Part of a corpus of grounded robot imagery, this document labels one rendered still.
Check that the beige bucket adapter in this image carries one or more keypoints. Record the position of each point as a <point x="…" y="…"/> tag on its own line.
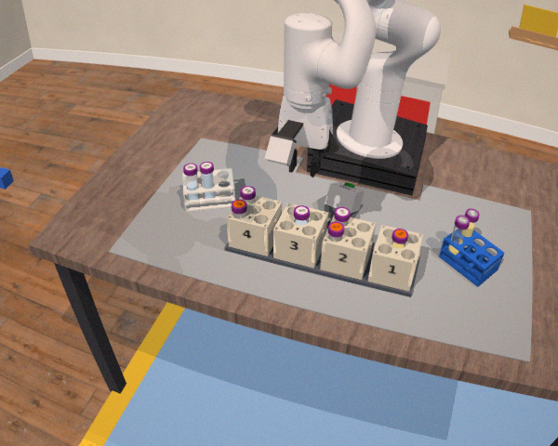
<point x="254" y="233"/>
<point x="396" y="269"/>
<point x="349" y="257"/>
<point x="299" y="244"/>

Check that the blue sample rack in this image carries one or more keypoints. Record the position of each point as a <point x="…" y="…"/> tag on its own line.
<point x="486" y="268"/>

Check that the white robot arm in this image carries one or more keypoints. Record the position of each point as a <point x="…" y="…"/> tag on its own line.
<point x="313" y="60"/>

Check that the purple-capped clear tube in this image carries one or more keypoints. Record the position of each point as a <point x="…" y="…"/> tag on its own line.
<point x="248" y="194"/>
<point x="342" y="215"/>

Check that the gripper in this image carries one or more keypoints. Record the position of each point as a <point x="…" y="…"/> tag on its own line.
<point x="315" y="132"/>

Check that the grey flat mat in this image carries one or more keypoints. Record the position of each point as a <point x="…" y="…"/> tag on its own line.
<point x="445" y="307"/>

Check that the white tube rack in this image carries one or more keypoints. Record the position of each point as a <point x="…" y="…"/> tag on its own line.
<point x="220" y="201"/>

